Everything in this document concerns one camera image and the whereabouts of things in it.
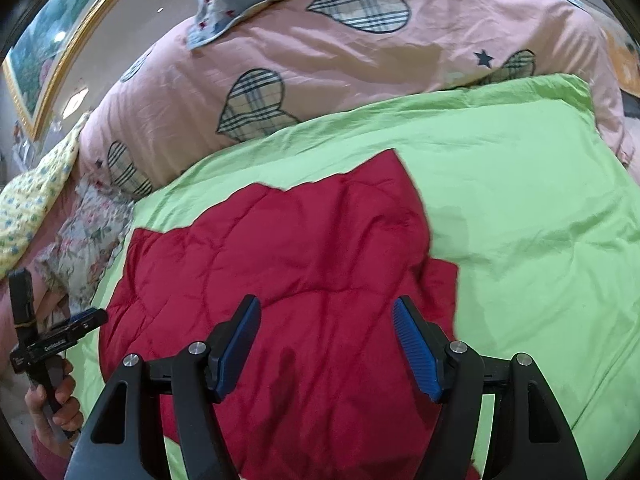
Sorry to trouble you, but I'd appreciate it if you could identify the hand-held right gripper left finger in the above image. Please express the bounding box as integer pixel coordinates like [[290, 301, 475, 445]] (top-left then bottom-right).
[[64, 294, 262, 480]]

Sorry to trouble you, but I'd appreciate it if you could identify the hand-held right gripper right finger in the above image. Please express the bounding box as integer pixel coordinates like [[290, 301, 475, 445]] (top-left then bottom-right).
[[391, 295, 588, 480]]

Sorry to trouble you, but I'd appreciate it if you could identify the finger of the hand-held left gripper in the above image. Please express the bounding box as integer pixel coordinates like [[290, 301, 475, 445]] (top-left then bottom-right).
[[47, 308, 109, 342], [8, 267, 34, 333]]

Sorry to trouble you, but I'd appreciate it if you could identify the red quilted jacket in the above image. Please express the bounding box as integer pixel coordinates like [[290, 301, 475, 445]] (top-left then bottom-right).
[[97, 149, 458, 480]]

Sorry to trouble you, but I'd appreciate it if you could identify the person's left forearm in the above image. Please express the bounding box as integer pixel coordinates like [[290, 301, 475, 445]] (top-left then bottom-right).
[[31, 432, 78, 477]]

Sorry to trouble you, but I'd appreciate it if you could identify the person's left hand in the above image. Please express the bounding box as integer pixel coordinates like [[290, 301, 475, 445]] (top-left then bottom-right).
[[25, 359, 84, 442]]

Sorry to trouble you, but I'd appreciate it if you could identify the white floral cloth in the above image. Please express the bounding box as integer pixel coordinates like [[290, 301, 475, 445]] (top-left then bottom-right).
[[32, 180, 136, 321]]

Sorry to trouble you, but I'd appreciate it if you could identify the yellow floral cloth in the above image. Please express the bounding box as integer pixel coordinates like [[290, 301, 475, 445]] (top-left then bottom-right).
[[0, 112, 93, 281]]

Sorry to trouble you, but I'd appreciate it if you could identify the green blanket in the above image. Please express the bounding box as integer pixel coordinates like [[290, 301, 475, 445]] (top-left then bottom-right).
[[77, 74, 640, 480]]

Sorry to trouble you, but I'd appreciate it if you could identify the ceiling lamp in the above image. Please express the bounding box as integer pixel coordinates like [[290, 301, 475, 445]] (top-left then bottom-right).
[[61, 88, 89, 117]]

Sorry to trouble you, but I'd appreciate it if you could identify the gold framed painting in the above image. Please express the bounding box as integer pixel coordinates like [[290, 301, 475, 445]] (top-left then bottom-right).
[[2, 0, 161, 141]]

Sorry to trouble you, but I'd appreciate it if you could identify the pink quilt with plaid hearts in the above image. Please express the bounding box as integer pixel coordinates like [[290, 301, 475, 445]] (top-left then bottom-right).
[[77, 0, 638, 196]]

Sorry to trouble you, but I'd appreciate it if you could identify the orange cloth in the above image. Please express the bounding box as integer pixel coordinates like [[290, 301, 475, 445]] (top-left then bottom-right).
[[602, 27, 640, 93]]

